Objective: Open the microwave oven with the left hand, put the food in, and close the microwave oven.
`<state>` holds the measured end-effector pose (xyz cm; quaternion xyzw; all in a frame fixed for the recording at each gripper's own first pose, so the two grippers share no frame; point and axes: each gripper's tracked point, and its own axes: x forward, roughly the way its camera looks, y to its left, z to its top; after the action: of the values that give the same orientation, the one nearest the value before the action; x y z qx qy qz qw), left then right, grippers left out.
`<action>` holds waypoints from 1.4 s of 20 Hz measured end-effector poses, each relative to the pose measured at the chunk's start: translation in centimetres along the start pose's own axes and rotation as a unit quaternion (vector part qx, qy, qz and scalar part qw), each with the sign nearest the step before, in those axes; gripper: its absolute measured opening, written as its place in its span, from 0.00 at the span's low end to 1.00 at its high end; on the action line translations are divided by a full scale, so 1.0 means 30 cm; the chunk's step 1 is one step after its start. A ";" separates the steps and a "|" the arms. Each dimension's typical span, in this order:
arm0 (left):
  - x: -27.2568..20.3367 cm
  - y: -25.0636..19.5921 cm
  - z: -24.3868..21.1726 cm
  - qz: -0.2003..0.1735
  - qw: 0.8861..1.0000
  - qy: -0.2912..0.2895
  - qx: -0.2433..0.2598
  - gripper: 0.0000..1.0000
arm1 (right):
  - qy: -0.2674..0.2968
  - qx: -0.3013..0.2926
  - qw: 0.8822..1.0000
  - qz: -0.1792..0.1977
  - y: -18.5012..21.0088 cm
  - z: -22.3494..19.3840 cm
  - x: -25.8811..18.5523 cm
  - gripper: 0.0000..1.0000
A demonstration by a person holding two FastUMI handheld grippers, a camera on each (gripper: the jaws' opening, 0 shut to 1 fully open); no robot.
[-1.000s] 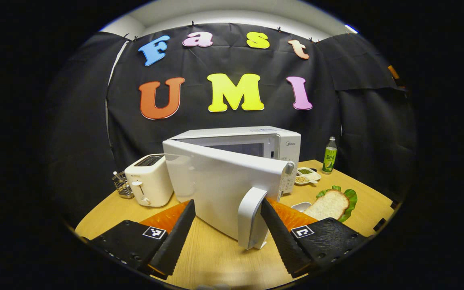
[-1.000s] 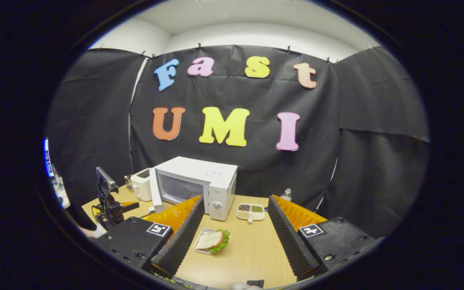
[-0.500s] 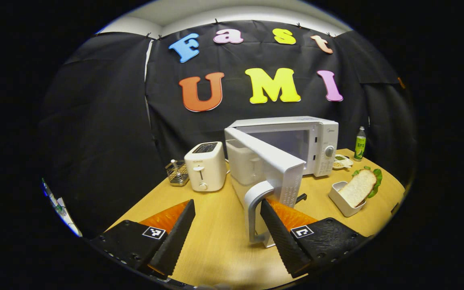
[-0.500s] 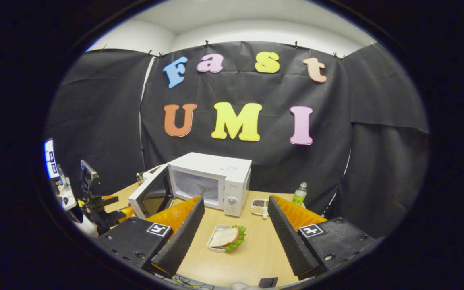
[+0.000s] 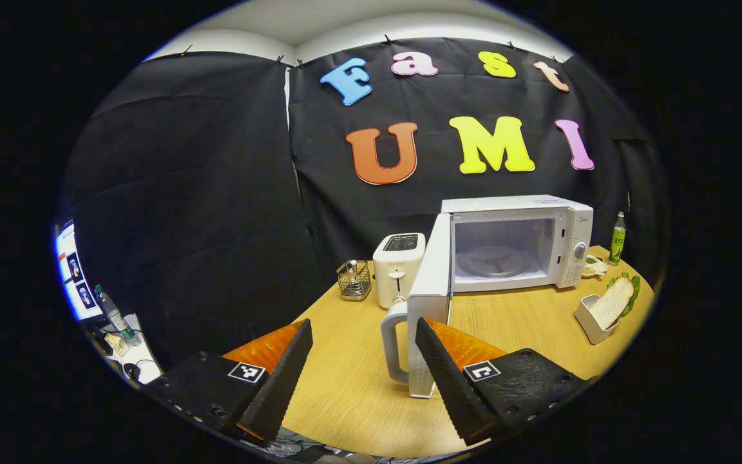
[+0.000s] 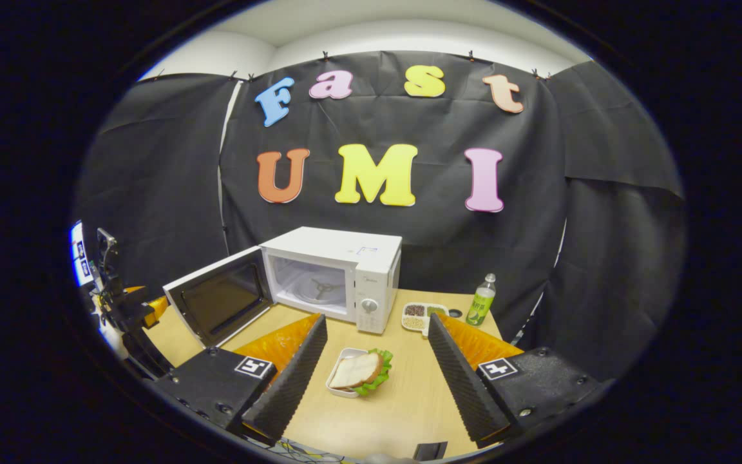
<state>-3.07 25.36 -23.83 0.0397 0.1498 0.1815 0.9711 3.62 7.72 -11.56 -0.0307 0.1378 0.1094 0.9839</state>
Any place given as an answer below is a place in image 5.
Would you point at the computer monitor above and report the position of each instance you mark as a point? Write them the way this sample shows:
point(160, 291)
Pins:
point(71, 270)

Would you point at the small white rectangular tray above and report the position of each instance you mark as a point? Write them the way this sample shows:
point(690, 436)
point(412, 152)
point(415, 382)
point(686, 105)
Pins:
point(587, 322)

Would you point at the white microwave oven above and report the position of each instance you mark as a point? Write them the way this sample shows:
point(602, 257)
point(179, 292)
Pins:
point(432, 283)

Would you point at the sandwich with lettuce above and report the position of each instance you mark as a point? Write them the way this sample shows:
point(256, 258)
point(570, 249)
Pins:
point(612, 301)

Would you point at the clear water bottle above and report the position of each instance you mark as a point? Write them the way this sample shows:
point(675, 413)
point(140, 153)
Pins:
point(116, 317)

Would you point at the white toaster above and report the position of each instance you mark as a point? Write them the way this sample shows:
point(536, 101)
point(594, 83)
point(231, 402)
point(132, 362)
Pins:
point(397, 270)

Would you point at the black backdrop cloth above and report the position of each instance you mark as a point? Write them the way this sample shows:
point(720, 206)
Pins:
point(203, 193)

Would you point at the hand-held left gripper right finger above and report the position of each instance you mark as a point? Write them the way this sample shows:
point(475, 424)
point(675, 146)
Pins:
point(451, 386)

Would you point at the green label drink bottle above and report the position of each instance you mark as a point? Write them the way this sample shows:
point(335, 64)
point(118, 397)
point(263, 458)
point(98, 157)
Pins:
point(617, 241)

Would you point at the white divided dish of beans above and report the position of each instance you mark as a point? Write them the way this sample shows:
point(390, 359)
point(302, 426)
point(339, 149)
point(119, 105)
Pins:
point(593, 267)

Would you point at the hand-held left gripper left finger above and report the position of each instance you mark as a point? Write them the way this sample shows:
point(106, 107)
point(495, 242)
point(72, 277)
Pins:
point(281, 386)

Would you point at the small beige box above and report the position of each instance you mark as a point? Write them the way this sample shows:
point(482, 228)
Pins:
point(115, 343)

